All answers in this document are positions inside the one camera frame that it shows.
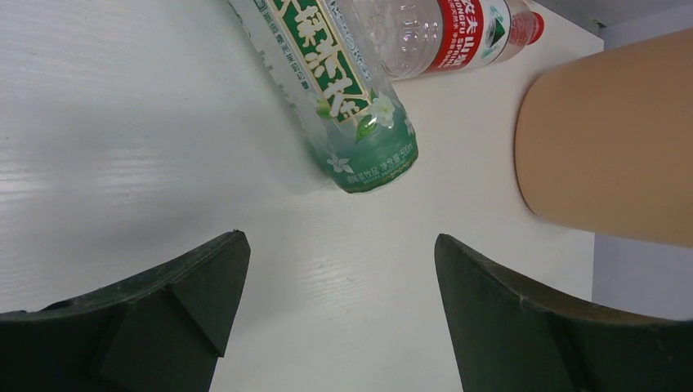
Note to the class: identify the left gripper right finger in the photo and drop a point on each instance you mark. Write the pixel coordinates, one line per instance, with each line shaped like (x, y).
(512, 333)

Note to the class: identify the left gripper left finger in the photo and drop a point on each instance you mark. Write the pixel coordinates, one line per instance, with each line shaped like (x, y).
(163, 329)

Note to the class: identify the green label clear bottle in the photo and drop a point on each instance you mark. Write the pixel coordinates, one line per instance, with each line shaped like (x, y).
(322, 59)

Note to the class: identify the orange plastic bin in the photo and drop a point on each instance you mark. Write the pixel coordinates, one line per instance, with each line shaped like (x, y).
(604, 143)

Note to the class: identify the red green label bottle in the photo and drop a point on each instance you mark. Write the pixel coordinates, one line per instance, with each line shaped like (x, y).
(408, 39)

